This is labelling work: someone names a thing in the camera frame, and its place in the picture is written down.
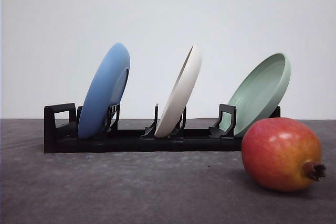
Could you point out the white plate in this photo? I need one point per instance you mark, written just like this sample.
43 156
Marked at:
179 93

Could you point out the red pomegranate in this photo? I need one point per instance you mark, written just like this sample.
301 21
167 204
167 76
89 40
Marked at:
282 154

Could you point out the blue plate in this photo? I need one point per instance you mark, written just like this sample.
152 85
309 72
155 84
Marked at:
106 89

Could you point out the green plate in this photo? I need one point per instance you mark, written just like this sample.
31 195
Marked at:
260 94

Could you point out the black plate rack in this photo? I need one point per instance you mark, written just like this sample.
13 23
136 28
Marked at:
61 124

